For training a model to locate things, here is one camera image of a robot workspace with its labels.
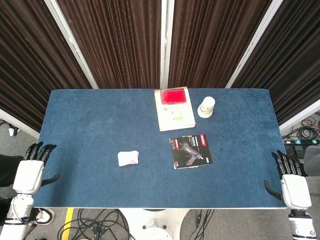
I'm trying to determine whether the person in dark trousers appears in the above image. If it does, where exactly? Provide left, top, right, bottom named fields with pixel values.
left=0, top=154, right=25, bottom=188

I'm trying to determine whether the coiled black cable bundle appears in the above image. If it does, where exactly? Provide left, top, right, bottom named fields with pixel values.
left=282, top=112, right=320, bottom=141

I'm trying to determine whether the white cylindrical container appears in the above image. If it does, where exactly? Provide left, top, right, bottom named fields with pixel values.
left=197, top=96, right=216, bottom=119

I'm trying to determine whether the white partition frame post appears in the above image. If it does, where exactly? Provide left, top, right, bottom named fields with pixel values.
left=159, top=0, right=175, bottom=89
left=44, top=0, right=99, bottom=90
left=224, top=0, right=285, bottom=89
left=0, top=108, right=41, bottom=140
left=278, top=98, right=320, bottom=133

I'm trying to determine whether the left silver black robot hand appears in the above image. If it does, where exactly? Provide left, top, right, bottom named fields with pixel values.
left=12, top=141, right=61, bottom=195

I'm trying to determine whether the black cable with inline switch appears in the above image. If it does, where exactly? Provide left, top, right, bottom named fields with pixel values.
left=191, top=209, right=216, bottom=240

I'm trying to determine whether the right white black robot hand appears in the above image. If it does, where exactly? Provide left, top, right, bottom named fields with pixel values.
left=263, top=149, right=313, bottom=210

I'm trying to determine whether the black foot pedal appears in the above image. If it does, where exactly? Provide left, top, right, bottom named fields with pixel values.
left=292, top=146, right=305, bottom=158

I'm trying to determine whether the black and white sneaker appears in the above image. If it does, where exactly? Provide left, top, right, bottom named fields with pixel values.
left=29, top=207, right=55, bottom=226

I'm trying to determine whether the black floor cable tangle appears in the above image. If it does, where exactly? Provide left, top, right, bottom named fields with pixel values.
left=56, top=208, right=136, bottom=240

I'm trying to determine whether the flat white cardboard box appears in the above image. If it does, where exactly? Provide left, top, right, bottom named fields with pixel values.
left=154, top=86, right=197, bottom=133

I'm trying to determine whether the brown pleated curtain panel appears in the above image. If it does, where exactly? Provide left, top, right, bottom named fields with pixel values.
left=56, top=0, right=163, bottom=90
left=232, top=0, right=320, bottom=126
left=0, top=0, right=94, bottom=133
left=167, top=0, right=273, bottom=89

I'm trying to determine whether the blue table cloth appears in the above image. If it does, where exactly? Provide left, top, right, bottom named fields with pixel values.
left=31, top=88, right=288, bottom=209

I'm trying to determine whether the clear case with red insert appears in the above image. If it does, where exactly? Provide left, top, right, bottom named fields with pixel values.
left=159, top=89, right=188, bottom=105

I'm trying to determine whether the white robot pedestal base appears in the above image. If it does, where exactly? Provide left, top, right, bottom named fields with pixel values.
left=119, top=208, right=191, bottom=240

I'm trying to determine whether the translucent green cube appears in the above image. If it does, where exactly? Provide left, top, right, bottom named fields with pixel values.
left=173, top=109, right=185, bottom=122

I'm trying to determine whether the black glue gun package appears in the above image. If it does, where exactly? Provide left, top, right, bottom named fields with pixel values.
left=169, top=133, right=214, bottom=170

